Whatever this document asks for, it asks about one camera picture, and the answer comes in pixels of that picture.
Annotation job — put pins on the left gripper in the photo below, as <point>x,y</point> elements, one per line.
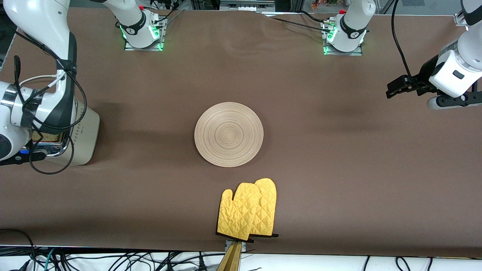
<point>424,75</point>

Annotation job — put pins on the round wooden plate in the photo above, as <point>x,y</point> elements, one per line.
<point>229,134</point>

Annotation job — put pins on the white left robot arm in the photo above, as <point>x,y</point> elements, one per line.
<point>352,26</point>

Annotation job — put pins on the cream and chrome toaster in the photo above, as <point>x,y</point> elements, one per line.
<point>84,131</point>

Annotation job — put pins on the small metal clamp plate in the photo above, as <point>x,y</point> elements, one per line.
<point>244,246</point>

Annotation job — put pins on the brown table cover sheet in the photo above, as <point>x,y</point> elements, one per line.
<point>320,150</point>

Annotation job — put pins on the yellow quilted oven mitt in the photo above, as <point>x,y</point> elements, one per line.
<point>268,203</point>
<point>237,214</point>

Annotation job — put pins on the grey metal box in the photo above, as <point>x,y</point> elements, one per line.
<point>246,4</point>

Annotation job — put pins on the brass coloured stand beam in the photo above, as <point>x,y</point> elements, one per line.
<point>231,259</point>

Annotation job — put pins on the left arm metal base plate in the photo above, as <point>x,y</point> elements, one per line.
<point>356,53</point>

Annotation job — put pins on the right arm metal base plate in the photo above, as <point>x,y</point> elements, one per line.
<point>143,48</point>

